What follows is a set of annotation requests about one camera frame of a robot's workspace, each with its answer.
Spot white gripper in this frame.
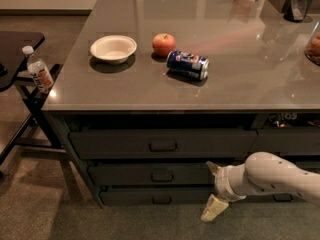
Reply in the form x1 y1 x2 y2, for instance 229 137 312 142
201 161 246 222

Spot drawer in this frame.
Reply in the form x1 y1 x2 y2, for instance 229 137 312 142
100 187 213 205
69 129 257 159
231 155 320 186
244 194 303 203
250 128 320 156
88 163 213 186

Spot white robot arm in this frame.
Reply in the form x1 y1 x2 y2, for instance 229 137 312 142
201 152 320 222

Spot snack bags in drawer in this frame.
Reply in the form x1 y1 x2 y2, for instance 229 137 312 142
266 112 320 128

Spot blue soda can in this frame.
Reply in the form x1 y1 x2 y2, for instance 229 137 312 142
166 50 209 81

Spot red apple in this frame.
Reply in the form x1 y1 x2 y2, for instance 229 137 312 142
152 33 176 57

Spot glass jar with snacks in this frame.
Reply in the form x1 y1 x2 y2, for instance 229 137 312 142
304 22 320 66

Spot white paper bowl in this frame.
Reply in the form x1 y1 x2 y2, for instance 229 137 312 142
90 35 137 65

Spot dark side table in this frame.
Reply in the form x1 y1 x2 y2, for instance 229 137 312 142
0 31 62 165

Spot dark metal container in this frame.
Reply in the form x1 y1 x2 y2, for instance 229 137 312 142
283 0 313 23

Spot clear plastic water bottle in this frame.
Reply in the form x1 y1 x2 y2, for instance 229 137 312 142
22 46 54 93

